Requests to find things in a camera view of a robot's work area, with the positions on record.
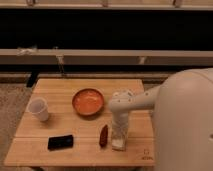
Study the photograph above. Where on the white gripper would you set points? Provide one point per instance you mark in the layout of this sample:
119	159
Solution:
120	124

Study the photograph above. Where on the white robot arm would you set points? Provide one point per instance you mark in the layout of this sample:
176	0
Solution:
182	119

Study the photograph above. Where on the dark red snack bar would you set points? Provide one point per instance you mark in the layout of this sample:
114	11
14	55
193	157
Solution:
103	136

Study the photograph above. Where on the orange bowl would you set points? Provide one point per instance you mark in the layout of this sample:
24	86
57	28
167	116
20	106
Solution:
87	102

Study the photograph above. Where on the wooden table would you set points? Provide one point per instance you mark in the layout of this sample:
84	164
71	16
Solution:
30	143

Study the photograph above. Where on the black rectangular box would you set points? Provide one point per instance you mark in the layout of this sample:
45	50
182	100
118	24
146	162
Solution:
60	142

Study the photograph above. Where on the long wooden shelf rail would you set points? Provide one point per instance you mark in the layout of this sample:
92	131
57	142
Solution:
33	56

